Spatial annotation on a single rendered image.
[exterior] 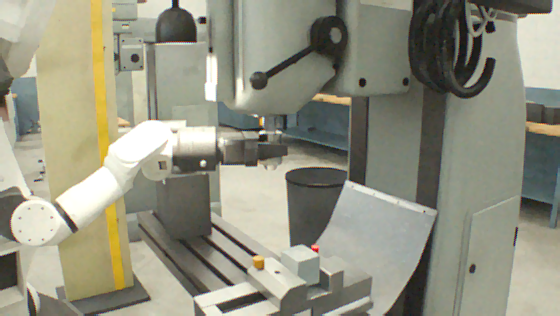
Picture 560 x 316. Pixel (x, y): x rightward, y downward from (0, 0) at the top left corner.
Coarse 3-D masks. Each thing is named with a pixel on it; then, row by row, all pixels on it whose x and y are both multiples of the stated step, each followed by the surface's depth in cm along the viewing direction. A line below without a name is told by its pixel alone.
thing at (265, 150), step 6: (258, 144) 81; (264, 144) 81; (270, 144) 81; (276, 144) 82; (258, 150) 80; (264, 150) 81; (270, 150) 82; (276, 150) 82; (282, 150) 82; (258, 156) 81; (264, 156) 82; (270, 156) 82; (276, 156) 82
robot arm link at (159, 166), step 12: (180, 120) 84; (168, 132) 80; (180, 132) 79; (192, 132) 79; (168, 144) 78; (180, 144) 78; (192, 144) 78; (156, 156) 77; (168, 156) 78; (180, 156) 78; (192, 156) 78; (144, 168) 82; (156, 168) 81; (168, 168) 81; (180, 168) 80; (192, 168) 80
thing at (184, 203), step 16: (176, 176) 115; (192, 176) 117; (208, 176) 119; (160, 192) 127; (176, 192) 115; (192, 192) 118; (208, 192) 120; (160, 208) 131; (176, 208) 116; (192, 208) 119; (208, 208) 121; (176, 224) 117; (192, 224) 119; (208, 224) 122
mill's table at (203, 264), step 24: (144, 216) 136; (216, 216) 137; (144, 240) 135; (168, 240) 118; (192, 240) 118; (216, 240) 118; (240, 240) 119; (168, 264) 116; (192, 264) 104; (216, 264) 104; (240, 264) 105; (192, 288) 102; (216, 288) 93
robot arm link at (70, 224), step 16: (96, 176) 73; (64, 192) 71; (80, 192) 70; (96, 192) 71; (112, 192) 73; (64, 208) 68; (80, 208) 69; (96, 208) 71; (64, 224) 67; (80, 224) 70
